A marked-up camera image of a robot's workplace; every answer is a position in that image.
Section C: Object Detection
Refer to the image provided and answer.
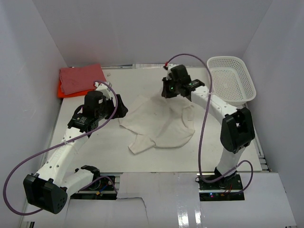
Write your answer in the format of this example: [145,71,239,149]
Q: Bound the white t shirt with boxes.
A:
[119,93,195,154]

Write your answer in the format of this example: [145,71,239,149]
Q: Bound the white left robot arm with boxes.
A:
[23,81,128,214]

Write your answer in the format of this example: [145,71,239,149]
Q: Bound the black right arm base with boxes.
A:
[195,174,245,202]

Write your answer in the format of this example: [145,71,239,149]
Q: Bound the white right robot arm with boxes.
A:
[161,65,255,190]

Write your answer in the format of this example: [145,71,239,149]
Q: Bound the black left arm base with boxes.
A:
[70,175,120,200]

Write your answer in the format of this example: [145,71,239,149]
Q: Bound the folded red t shirt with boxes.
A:
[59,64,106,95]

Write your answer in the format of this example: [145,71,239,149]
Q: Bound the folded orange t shirt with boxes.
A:
[57,81,92,98]

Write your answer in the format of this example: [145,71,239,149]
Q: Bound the papers at table back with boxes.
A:
[133,64,164,69]

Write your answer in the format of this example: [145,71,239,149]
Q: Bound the white perforated plastic basket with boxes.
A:
[207,56,257,106]

